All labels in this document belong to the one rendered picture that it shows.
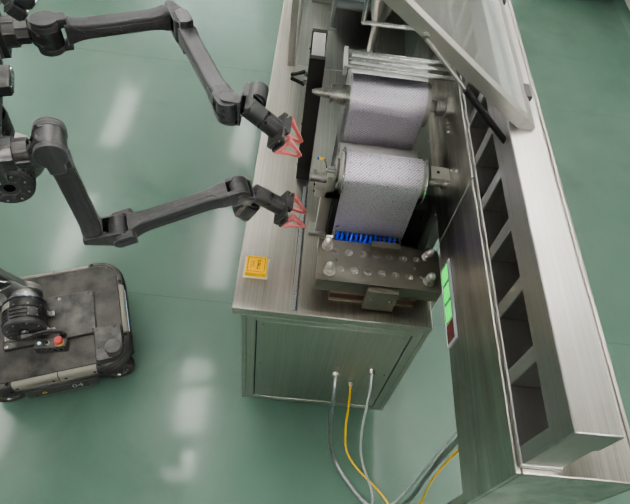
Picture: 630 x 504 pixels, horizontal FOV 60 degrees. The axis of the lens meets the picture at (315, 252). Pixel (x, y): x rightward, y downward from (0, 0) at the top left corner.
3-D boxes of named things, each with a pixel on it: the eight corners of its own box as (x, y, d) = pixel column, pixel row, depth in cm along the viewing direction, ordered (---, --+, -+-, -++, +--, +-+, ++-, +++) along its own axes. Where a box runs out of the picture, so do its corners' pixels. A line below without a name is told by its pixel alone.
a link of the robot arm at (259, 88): (219, 125, 149) (218, 100, 142) (226, 98, 156) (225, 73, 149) (263, 130, 150) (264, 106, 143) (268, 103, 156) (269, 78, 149)
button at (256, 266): (247, 258, 185) (247, 254, 183) (267, 261, 186) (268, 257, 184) (244, 275, 181) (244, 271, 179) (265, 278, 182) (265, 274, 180)
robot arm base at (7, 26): (6, 42, 162) (-9, 4, 152) (35, 40, 164) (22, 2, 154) (5, 59, 157) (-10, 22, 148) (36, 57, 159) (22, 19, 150)
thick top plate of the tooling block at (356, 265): (316, 248, 182) (318, 237, 177) (433, 261, 184) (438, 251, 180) (313, 288, 173) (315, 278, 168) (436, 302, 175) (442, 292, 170)
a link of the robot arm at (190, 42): (174, 42, 169) (170, 9, 161) (191, 39, 171) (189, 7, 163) (221, 132, 148) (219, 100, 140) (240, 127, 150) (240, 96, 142)
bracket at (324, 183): (307, 223, 197) (316, 163, 172) (325, 225, 198) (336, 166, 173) (306, 234, 194) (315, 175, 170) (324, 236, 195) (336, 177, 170)
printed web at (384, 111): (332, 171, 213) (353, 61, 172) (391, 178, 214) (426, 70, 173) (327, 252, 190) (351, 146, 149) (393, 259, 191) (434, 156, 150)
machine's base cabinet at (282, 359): (288, 66, 394) (298, -57, 324) (376, 77, 397) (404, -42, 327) (240, 404, 247) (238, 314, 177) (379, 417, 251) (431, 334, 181)
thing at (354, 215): (332, 230, 181) (340, 194, 166) (401, 238, 182) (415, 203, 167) (332, 232, 181) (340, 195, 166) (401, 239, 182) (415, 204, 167)
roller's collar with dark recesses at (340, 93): (329, 94, 177) (332, 78, 172) (347, 97, 178) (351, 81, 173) (328, 107, 174) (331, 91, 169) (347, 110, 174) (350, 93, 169)
